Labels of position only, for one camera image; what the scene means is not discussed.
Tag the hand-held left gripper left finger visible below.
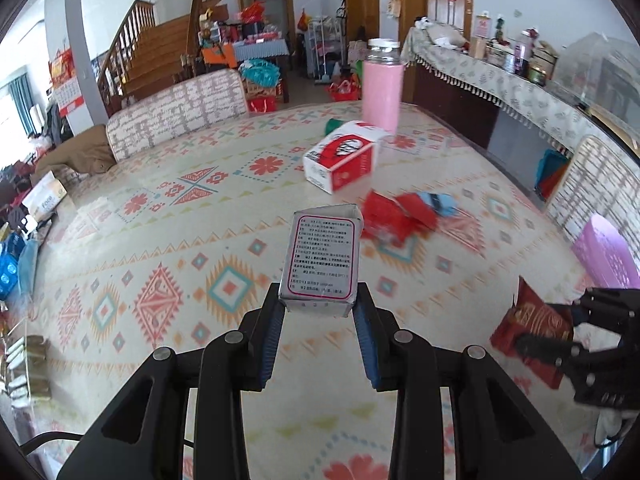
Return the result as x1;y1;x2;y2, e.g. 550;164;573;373
57;282;288;480

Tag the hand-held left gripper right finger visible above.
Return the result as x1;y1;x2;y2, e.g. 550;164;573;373
352;282;583;480

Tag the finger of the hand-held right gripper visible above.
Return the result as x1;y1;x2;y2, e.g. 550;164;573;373
515;332;583;369
546;302;577;327

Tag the red gold patterned packet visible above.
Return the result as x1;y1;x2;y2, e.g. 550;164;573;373
490;276;576;390

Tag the purple plastic basket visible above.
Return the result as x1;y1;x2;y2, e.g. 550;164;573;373
572;212;640;293

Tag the small white medicine box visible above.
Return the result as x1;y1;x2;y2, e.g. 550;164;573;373
277;204;364;318

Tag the red crumpled wrapper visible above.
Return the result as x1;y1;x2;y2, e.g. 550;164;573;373
361;189;441;248

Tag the patterned dining chair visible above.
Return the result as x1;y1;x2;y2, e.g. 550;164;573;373
106;69;249;163
545;135;640;246

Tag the teal wrapper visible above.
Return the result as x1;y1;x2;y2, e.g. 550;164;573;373
417;191;461;218

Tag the red and white carton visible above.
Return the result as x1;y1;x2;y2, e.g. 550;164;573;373
302;120;393;195

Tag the sideboard with patterned cloth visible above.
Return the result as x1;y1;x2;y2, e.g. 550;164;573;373
400;25;640;161

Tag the row of gold-edged boxes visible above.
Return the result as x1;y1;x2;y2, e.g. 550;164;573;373
0;335;51;401

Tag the pink water bottle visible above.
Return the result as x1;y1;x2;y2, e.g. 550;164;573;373
361;38;405;136

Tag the mesh food cover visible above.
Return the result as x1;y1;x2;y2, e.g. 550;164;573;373
550;32;640;111

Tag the red shopping basket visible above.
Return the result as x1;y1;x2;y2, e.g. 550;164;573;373
327;80;361;103

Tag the light blue packet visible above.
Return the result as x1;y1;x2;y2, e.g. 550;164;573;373
17;237;41;293

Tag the purple tinted bottle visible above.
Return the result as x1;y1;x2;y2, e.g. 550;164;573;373
514;30;533;73

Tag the white tissue box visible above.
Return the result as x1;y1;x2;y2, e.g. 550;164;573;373
22;171;68;221

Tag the blue tissue box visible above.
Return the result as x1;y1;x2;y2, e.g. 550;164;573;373
0;232;28;301

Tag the teal cloth bag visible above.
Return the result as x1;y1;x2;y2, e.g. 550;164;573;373
239;58;281;88

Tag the cluttered checked-cloth table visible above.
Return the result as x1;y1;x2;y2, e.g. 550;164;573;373
200;2;291;68

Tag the metal rack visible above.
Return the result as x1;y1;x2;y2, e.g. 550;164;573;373
306;17;351;81

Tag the white plush toy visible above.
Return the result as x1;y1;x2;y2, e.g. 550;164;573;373
415;16;468;48

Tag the wooden staircase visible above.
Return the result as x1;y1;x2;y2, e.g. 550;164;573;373
97;0;256;111

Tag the grey glass door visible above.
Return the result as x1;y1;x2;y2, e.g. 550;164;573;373
237;0;295;41

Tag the black cable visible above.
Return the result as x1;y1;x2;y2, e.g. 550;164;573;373
17;430;86;456

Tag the red wall calendar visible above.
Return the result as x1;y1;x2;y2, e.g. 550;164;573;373
48;50;83;113

